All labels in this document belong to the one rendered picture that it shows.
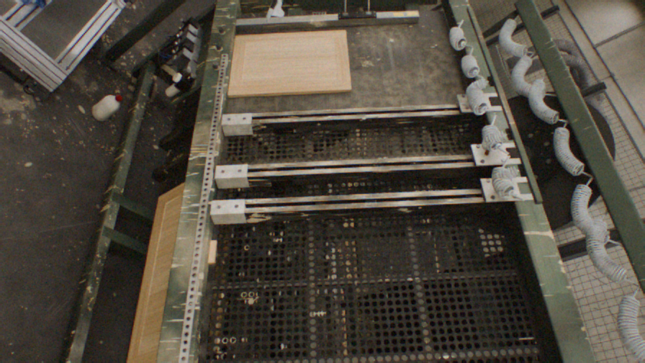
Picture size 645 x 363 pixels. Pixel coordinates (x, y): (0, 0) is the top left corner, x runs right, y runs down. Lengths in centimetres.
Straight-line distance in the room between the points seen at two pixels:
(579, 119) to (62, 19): 260
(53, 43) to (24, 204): 82
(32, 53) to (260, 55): 106
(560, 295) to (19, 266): 211
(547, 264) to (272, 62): 150
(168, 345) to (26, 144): 138
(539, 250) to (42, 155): 223
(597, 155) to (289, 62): 145
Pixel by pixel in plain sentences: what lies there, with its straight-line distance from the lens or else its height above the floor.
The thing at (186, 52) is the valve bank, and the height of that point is 76.
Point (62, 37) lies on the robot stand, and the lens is 283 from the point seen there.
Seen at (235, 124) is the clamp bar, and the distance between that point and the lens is 205.
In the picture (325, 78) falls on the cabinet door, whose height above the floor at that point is 126.
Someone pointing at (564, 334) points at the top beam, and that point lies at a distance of 166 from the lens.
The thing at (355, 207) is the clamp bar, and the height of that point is 136.
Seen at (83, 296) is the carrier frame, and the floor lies 17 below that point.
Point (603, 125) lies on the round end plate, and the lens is 250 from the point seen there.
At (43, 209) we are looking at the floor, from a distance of 255.
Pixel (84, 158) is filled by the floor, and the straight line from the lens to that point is 278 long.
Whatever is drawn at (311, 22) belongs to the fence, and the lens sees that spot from 260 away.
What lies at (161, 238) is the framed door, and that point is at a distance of 241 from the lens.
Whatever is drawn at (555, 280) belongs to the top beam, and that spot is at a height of 188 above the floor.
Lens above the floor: 212
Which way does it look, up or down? 28 degrees down
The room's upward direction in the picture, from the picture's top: 65 degrees clockwise
